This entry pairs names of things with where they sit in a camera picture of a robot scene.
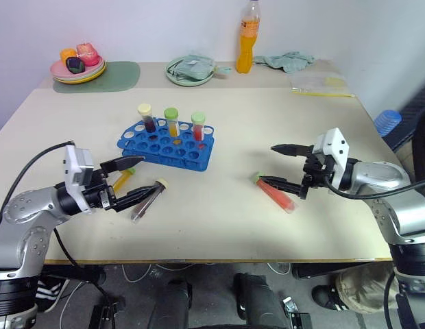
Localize black metal bracket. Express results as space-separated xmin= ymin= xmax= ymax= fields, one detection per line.
xmin=86 ymin=302 xmax=119 ymax=329
xmin=282 ymin=295 xmax=313 ymax=329

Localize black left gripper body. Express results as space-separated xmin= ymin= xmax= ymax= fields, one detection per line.
xmin=82 ymin=161 xmax=120 ymax=212

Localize stack of plates with toys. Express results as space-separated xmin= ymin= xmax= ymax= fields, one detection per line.
xmin=49 ymin=56 xmax=106 ymax=81

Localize pink toy apple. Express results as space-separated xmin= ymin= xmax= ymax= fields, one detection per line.
xmin=75 ymin=41 xmax=101 ymax=67

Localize small round green lid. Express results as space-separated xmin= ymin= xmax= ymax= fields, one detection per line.
xmin=213 ymin=64 xmax=233 ymax=78

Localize beige fabric bundle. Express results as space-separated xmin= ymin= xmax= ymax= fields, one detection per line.
xmin=335 ymin=265 xmax=400 ymax=315

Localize blue ribbed bottle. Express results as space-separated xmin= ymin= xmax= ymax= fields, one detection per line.
xmin=374 ymin=109 xmax=403 ymax=138

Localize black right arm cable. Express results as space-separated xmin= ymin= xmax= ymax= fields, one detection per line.
xmin=321 ymin=175 xmax=425 ymax=201

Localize green cloth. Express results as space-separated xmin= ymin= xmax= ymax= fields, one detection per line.
xmin=252 ymin=51 xmax=317 ymax=74

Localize orange toy fruit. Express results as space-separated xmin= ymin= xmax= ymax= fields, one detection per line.
xmin=59 ymin=48 xmax=78 ymax=64

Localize orange tube green cap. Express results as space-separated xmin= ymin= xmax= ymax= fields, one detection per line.
xmin=163 ymin=107 xmax=181 ymax=139
xmin=111 ymin=167 xmax=137 ymax=193

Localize orange soda bottle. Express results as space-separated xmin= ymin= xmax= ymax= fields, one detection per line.
xmin=235 ymin=0 xmax=262 ymax=75

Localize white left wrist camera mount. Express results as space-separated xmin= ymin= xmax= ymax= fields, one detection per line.
xmin=62 ymin=145 xmax=97 ymax=214

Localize red tube green cap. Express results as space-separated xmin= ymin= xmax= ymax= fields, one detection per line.
xmin=252 ymin=171 xmax=300 ymax=215
xmin=190 ymin=112 xmax=207 ymax=143

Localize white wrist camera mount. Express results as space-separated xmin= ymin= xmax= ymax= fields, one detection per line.
xmin=311 ymin=127 xmax=350 ymax=193
xmin=62 ymin=145 xmax=97 ymax=214

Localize dark purple toy fruit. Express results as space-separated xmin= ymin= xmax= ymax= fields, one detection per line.
xmin=64 ymin=56 xmax=86 ymax=74

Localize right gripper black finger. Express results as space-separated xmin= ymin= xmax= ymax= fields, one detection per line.
xmin=270 ymin=143 xmax=315 ymax=158
xmin=258 ymin=175 xmax=310 ymax=200

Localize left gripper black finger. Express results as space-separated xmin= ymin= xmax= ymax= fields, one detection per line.
xmin=112 ymin=184 xmax=162 ymax=212
xmin=99 ymin=156 xmax=146 ymax=173

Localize clear plastic zip bag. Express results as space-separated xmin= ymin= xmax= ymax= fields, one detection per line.
xmin=289 ymin=73 xmax=357 ymax=99

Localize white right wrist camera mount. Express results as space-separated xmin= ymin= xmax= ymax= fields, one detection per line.
xmin=311 ymin=127 xmax=350 ymax=193

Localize black shoe white stripes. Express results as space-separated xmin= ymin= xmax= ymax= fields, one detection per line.
xmin=311 ymin=284 xmax=352 ymax=311
xmin=35 ymin=275 xmax=71 ymax=314

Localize pale green plate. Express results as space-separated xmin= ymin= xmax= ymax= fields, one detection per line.
xmin=165 ymin=56 xmax=217 ymax=87

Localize yellow plate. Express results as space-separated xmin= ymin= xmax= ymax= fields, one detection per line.
xmin=53 ymin=63 xmax=108 ymax=85

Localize green placemat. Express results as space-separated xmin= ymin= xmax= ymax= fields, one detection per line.
xmin=53 ymin=60 xmax=141 ymax=95

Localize black chair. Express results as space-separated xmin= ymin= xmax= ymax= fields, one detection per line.
xmin=382 ymin=84 xmax=425 ymax=183

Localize dark rounded shape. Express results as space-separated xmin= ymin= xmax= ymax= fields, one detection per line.
xmin=149 ymin=278 xmax=193 ymax=329
xmin=232 ymin=271 xmax=291 ymax=329

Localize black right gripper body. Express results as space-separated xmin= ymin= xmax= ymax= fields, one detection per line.
xmin=300 ymin=151 xmax=334 ymax=200

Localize white floor cable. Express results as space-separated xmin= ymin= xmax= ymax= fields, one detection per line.
xmin=121 ymin=263 xmax=186 ymax=284

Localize light green stacked plate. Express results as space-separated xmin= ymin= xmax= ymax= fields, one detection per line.
xmin=52 ymin=60 xmax=106 ymax=83

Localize dark red tube cream cap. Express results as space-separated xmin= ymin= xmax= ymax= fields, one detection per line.
xmin=137 ymin=103 xmax=158 ymax=134
xmin=130 ymin=178 xmax=170 ymax=225

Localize pale green pouch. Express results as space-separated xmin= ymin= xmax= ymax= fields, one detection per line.
xmin=167 ymin=53 xmax=216 ymax=82

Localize blue test tube rack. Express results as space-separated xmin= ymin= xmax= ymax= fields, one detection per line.
xmin=115 ymin=117 xmax=217 ymax=173

